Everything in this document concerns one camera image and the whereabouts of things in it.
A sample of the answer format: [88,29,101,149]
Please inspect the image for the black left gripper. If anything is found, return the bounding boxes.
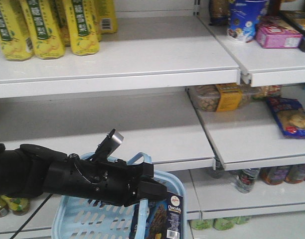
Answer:
[42,158,167,207]

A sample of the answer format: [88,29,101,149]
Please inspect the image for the blue Chocofello cookie box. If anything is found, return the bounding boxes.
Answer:
[129,192,184,239]

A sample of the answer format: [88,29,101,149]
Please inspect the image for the light blue plastic basket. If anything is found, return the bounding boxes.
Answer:
[51,152,187,239]

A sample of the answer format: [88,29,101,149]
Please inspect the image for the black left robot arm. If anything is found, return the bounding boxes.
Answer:
[0,143,167,207]

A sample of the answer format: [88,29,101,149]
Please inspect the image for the white shelf unit base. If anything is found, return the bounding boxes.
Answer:
[0,0,305,239]

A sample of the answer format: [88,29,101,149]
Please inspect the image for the clear nut tray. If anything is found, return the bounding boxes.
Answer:
[188,83,282,112]

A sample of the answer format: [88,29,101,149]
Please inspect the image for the blue snack bag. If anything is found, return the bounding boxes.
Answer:
[266,97,305,139]

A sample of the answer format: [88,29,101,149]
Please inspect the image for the blue cup snack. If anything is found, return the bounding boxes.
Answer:
[227,0,269,43]

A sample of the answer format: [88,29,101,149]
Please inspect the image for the pink snack box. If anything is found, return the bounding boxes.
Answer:
[256,16,303,49]

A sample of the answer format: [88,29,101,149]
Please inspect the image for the yellow pear drink bottles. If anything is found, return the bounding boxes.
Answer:
[0,0,118,61]

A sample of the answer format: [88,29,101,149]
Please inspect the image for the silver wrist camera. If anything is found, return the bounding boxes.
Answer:
[93,129,124,161]

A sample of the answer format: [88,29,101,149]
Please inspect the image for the black cable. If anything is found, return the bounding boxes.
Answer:
[9,194,52,239]

